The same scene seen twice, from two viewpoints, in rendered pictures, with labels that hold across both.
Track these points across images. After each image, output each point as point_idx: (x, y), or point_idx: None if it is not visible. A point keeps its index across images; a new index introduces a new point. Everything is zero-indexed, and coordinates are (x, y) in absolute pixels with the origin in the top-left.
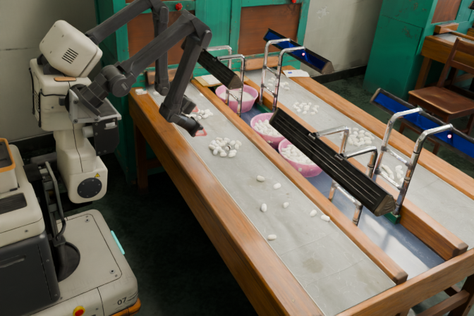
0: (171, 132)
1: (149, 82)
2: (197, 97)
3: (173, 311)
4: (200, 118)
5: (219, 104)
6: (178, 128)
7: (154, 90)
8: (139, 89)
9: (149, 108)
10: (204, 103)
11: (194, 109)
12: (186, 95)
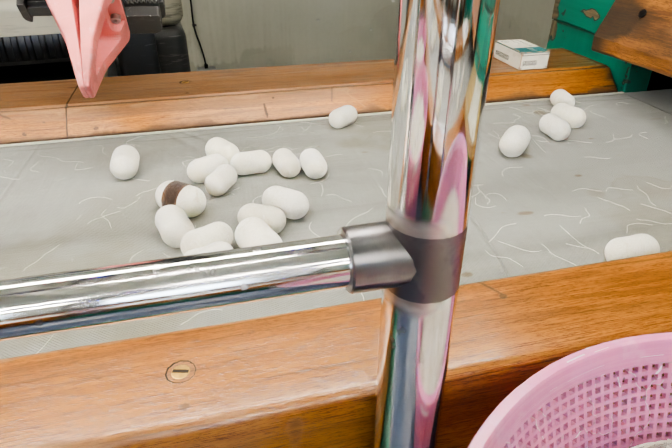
0: (45, 95)
1: (598, 36)
2: (590, 242)
3: None
4: (158, 205)
5: (341, 323)
6: (122, 139)
7: (613, 107)
8: (529, 43)
9: (342, 70)
10: (471, 265)
11: (97, 70)
12: None
